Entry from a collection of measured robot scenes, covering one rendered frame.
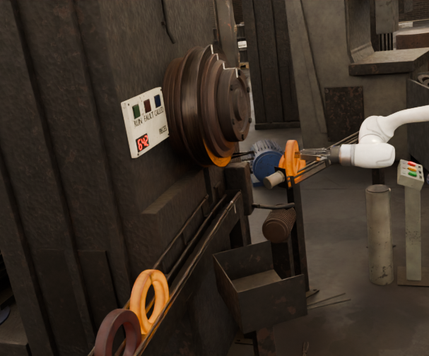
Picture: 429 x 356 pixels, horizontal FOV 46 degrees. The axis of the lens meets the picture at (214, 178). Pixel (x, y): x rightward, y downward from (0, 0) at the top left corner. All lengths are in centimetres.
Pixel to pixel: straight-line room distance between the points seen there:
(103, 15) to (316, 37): 322
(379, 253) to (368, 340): 50
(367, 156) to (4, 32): 139
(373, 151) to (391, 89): 241
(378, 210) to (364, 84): 207
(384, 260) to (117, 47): 176
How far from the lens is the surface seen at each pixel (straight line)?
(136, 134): 164
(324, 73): 464
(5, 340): 247
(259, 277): 173
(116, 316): 135
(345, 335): 248
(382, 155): 211
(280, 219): 235
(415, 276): 286
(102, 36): 159
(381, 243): 271
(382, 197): 261
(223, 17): 1087
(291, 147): 214
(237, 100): 190
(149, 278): 147
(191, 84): 180
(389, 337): 247
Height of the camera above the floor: 147
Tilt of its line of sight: 18 degrees down
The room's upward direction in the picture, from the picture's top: 8 degrees counter-clockwise
